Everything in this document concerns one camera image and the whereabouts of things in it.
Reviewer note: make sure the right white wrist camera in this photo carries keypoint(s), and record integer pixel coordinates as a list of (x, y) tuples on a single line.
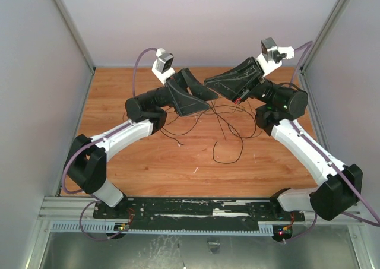
[(272, 55)]

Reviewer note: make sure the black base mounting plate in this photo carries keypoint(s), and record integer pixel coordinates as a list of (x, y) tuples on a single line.
[(197, 214)]

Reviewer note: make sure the black zip tie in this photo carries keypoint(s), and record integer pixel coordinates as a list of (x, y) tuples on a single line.
[(218, 119)]

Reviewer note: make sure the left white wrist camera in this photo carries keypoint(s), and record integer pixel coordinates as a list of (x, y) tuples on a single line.
[(162, 66)]

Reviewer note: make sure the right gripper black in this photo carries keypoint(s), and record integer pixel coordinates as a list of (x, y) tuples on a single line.
[(253, 81)]

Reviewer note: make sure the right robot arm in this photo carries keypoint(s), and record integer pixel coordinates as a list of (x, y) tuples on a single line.
[(337, 183)]

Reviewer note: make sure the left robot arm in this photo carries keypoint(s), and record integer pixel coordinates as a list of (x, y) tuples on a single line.
[(87, 159)]

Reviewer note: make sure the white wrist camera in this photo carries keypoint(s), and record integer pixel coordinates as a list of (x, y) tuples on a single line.
[(272, 55), (162, 66)]

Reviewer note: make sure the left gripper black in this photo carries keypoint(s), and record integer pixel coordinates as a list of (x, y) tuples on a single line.
[(185, 103)]

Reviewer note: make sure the aluminium front rail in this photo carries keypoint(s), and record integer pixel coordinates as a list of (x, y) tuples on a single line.
[(72, 208)]

